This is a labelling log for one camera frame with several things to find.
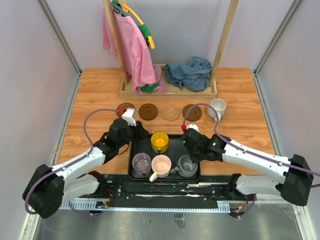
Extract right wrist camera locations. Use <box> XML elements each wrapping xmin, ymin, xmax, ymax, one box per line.
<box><xmin>186</xmin><ymin>123</ymin><xmax>199</xmax><ymax>132</ymax></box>

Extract pink mug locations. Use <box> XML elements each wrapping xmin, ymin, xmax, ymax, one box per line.
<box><xmin>149</xmin><ymin>154</ymin><xmax>172</xmax><ymax>183</ymax></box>

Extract green cloth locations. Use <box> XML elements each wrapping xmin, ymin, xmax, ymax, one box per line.
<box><xmin>140</xmin><ymin>82</ymin><xmax>160</xmax><ymax>93</ymax></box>

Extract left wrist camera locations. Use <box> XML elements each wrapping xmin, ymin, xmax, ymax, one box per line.
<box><xmin>121</xmin><ymin>108</ymin><xmax>137</xmax><ymax>126</ymax></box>

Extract yellow cup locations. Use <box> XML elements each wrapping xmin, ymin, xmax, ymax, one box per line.
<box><xmin>150</xmin><ymin>131</ymin><xmax>169</xmax><ymax>155</ymax></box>

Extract white cup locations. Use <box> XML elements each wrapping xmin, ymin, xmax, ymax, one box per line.
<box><xmin>207</xmin><ymin>98</ymin><xmax>227</xmax><ymax>121</ymax></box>

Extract grey mug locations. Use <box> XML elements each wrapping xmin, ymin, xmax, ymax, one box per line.
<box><xmin>170</xmin><ymin>154</ymin><xmax>198</xmax><ymax>178</ymax></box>

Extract left woven rattan coaster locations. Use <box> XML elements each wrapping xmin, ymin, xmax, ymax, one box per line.
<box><xmin>162</xmin><ymin>106</ymin><xmax>180</xmax><ymax>121</ymax></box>

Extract wooden clothes rack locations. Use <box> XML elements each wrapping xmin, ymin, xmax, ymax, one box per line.
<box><xmin>103</xmin><ymin>0</ymin><xmax>238</xmax><ymax>99</ymax></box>

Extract blue crumpled cloth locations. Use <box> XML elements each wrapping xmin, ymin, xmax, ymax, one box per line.
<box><xmin>164</xmin><ymin>56</ymin><xmax>212</xmax><ymax>92</ymax></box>

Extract pink shirt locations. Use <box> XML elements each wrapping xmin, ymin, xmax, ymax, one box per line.
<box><xmin>113</xmin><ymin>12</ymin><xmax>168</xmax><ymax>94</ymax></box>

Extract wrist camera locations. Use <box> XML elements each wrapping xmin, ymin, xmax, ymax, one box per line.
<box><xmin>186</xmin><ymin>123</ymin><xmax>199</xmax><ymax>132</ymax></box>
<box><xmin>121</xmin><ymin>108</ymin><xmax>137</xmax><ymax>126</ymax></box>

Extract woven rattan coaster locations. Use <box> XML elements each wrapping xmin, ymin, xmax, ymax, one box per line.
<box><xmin>204</xmin><ymin>107</ymin><xmax>217</xmax><ymax>122</ymax></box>
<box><xmin>162</xmin><ymin>106</ymin><xmax>180</xmax><ymax>121</ymax></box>

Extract purple cable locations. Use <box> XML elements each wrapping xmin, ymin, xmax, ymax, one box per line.
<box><xmin>181</xmin><ymin>103</ymin><xmax>320</xmax><ymax>188</ymax></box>
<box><xmin>24</xmin><ymin>107</ymin><xmax>125</xmax><ymax>215</ymax></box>

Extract green clothes hanger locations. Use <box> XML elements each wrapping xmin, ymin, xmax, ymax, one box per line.
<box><xmin>111</xmin><ymin>0</ymin><xmax>153</xmax><ymax>44</ymax></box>

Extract brown wooden saucer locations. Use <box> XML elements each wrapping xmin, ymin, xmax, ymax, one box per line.
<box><xmin>182</xmin><ymin>104</ymin><xmax>202</xmax><ymax>122</ymax></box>
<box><xmin>138</xmin><ymin>103</ymin><xmax>159</xmax><ymax>121</ymax></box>
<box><xmin>116</xmin><ymin>102</ymin><xmax>135</xmax><ymax>119</ymax></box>

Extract yellow clothes hanger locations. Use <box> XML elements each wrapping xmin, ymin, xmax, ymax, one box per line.
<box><xmin>117</xmin><ymin>1</ymin><xmax>156</xmax><ymax>49</ymax></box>

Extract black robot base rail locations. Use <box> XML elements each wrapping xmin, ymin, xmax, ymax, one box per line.
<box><xmin>61</xmin><ymin>174</ymin><xmax>254</xmax><ymax>214</ymax></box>

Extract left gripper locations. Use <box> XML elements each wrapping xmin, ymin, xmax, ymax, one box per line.
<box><xmin>117</xmin><ymin>119</ymin><xmax>149</xmax><ymax>148</ymax></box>

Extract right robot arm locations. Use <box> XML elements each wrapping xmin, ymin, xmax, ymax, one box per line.
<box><xmin>180</xmin><ymin>128</ymin><xmax>315</xmax><ymax>207</ymax></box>

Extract purple cup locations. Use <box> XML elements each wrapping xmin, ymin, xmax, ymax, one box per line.
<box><xmin>132</xmin><ymin>153</ymin><xmax>152</xmax><ymax>178</ymax></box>

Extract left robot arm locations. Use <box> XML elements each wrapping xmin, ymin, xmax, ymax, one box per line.
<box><xmin>22</xmin><ymin>118</ymin><xmax>149</xmax><ymax>219</ymax></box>

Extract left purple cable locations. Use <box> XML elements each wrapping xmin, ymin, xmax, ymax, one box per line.
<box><xmin>24</xmin><ymin>107</ymin><xmax>125</xmax><ymax>215</ymax></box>

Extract right woven rattan coaster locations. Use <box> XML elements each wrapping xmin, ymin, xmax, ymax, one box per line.
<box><xmin>204</xmin><ymin>107</ymin><xmax>217</xmax><ymax>122</ymax></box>

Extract black plastic tray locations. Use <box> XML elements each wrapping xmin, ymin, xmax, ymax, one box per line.
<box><xmin>128</xmin><ymin>134</ymin><xmax>201</xmax><ymax>183</ymax></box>

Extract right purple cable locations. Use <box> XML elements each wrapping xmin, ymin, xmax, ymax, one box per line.
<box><xmin>181</xmin><ymin>103</ymin><xmax>320</xmax><ymax>188</ymax></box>

